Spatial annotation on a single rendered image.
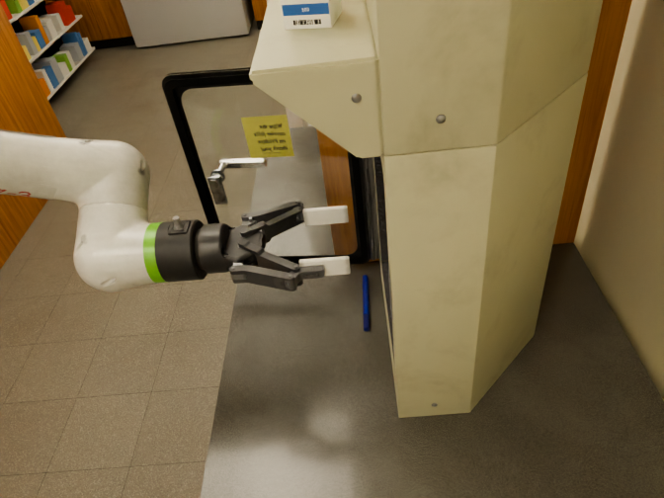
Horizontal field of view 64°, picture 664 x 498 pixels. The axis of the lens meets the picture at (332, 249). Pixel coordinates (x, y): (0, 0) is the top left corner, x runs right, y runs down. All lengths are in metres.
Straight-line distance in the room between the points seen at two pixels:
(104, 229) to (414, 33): 0.54
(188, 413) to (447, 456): 1.44
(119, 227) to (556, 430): 0.71
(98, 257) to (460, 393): 0.57
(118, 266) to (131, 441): 1.40
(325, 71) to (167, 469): 1.73
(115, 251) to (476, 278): 0.50
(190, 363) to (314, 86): 1.88
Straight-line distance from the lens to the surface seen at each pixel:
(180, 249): 0.79
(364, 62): 0.49
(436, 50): 0.49
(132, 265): 0.82
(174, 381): 2.25
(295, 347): 0.97
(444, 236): 0.60
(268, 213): 0.84
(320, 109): 0.50
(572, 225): 1.16
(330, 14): 0.57
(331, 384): 0.91
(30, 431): 2.41
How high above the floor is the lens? 1.68
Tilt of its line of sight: 40 degrees down
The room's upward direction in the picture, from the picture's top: 8 degrees counter-clockwise
